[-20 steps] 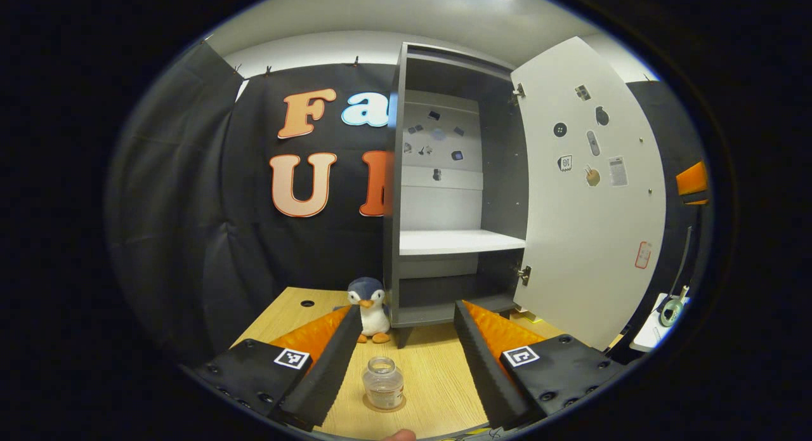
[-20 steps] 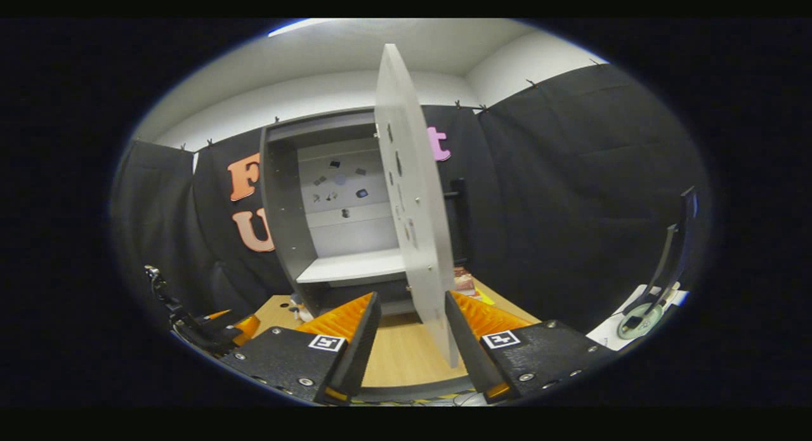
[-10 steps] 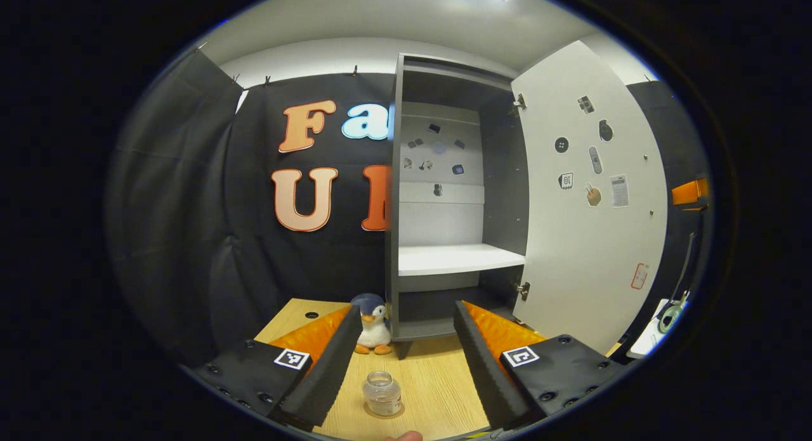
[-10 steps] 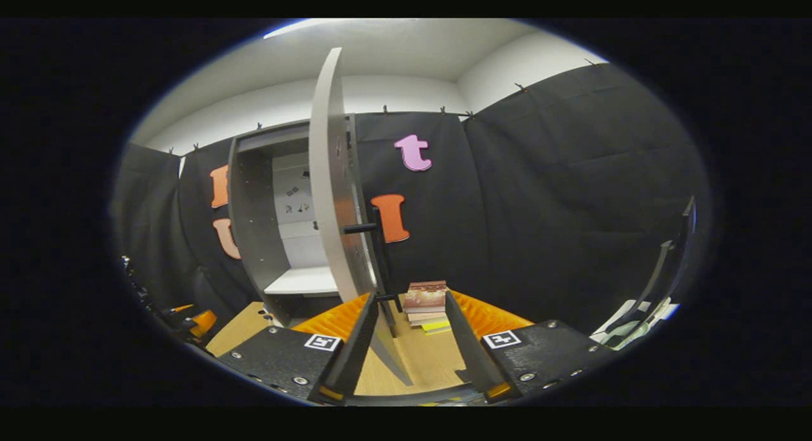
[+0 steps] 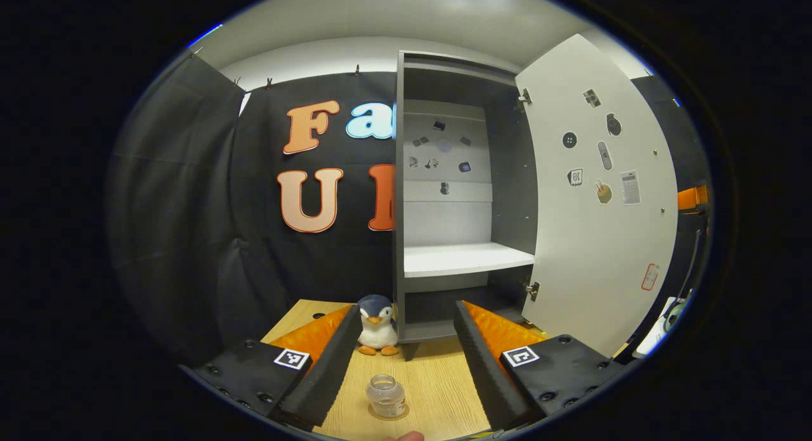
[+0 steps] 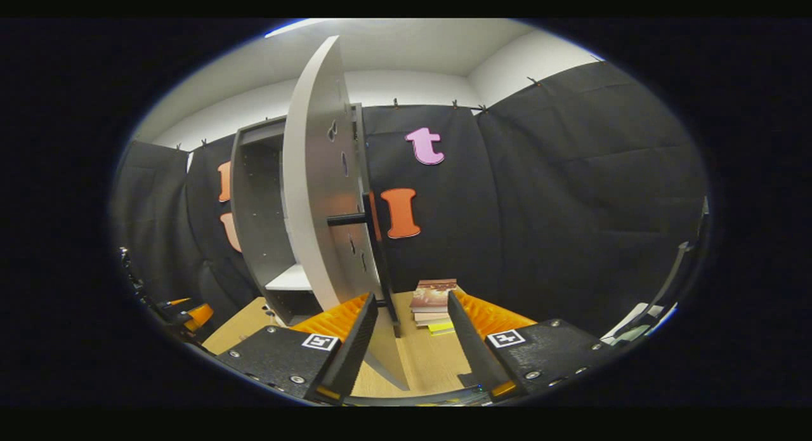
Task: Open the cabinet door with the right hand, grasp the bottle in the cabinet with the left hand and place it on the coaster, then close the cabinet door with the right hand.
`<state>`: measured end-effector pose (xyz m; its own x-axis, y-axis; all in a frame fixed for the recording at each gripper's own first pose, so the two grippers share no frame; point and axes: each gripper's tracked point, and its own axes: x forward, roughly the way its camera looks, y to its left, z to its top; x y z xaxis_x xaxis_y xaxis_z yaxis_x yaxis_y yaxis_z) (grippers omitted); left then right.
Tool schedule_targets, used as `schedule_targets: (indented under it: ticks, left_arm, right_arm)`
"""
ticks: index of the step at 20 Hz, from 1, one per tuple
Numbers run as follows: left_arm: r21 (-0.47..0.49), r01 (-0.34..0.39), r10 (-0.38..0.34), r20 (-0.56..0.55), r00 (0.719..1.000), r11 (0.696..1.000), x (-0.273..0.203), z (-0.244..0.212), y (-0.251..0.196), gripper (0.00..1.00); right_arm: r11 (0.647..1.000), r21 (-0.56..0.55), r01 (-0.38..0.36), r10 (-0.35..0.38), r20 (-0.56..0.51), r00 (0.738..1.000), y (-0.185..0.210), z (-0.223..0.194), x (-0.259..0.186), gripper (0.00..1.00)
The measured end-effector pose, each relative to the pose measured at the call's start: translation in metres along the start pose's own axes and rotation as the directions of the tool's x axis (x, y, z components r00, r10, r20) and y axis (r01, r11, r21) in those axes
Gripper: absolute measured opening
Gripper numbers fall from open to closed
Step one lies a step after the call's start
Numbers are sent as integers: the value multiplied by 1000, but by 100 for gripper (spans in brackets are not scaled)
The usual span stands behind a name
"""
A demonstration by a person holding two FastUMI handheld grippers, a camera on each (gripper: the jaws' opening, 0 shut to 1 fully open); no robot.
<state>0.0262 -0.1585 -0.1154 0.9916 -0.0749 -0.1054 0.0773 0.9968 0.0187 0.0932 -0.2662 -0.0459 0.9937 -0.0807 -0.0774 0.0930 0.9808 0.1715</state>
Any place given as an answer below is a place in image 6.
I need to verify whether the white flat object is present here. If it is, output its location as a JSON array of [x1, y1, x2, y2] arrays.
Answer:
[[601, 301, 678, 345]]

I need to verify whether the black backdrop cloth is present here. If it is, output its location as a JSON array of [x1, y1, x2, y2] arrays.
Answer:
[[113, 60, 710, 340]]

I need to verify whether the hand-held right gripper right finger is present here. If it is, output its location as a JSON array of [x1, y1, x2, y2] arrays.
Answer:
[[447, 291, 619, 400]]

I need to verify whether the grey cabinet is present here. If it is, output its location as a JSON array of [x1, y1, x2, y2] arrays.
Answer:
[[230, 103, 369, 326]]

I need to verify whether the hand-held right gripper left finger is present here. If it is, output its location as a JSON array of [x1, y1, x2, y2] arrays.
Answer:
[[216, 292, 379, 404]]

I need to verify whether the thin black cable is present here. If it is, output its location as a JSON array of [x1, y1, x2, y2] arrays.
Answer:
[[657, 197, 710, 315]]

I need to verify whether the brown cover book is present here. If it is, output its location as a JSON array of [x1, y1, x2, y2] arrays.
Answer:
[[409, 278, 459, 313]]

